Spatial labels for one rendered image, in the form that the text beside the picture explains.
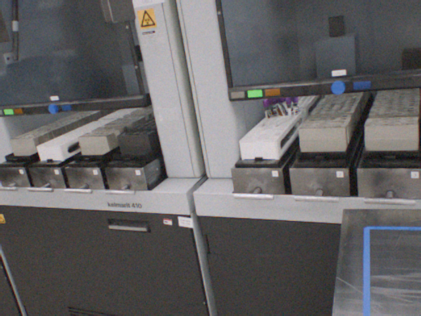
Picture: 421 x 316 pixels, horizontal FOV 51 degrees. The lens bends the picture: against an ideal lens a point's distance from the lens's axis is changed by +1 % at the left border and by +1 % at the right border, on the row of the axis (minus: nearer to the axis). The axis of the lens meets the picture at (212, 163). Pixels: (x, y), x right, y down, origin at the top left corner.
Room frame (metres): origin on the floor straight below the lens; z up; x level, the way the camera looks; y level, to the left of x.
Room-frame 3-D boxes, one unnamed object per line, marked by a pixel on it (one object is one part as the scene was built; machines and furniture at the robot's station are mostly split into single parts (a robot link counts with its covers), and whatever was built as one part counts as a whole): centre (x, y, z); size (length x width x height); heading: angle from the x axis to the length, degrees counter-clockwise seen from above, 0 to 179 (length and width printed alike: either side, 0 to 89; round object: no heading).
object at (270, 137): (1.17, -0.19, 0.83); 0.30 x 0.10 x 0.06; 153
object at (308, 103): (1.45, -0.33, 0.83); 0.30 x 0.10 x 0.06; 153
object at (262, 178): (1.29, -0.25, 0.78); 0.73 x 0.14 x 0.09; 153
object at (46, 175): (1.61, 0.38, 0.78); 0.73 x 0.14 x 0.09; 153
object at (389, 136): (0.94, -0.41, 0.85); 0.12 x 0.02 x 0.06; 62
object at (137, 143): (1.27, 0.22, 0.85); 0.12 x 0.02 x 0.06; 63
